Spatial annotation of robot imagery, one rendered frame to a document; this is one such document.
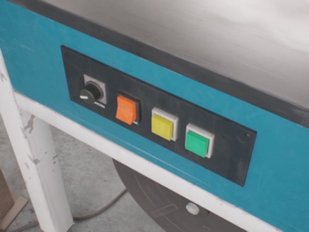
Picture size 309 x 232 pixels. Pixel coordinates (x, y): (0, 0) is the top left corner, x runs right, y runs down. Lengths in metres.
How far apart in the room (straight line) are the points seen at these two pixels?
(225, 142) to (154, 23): 0.14
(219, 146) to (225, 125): 0.03
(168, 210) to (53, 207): 0.25
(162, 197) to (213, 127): 0.53
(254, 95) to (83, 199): 0.86
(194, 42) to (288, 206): 0.20
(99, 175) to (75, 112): 0.65
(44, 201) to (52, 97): 0.35
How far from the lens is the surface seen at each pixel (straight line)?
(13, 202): 1.24
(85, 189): 1.24
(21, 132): 0.78
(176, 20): 0.48
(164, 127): 0.49
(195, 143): 0.48
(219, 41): 0.46
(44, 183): 0.90
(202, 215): 0.88
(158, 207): 1.02
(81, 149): 1.32
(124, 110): 0.52
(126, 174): 1.00
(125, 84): 0.51
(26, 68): 0.64
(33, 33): 0.58
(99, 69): 0.52
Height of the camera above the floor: 1.01
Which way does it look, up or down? 46 degrees down
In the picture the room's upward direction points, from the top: straight up
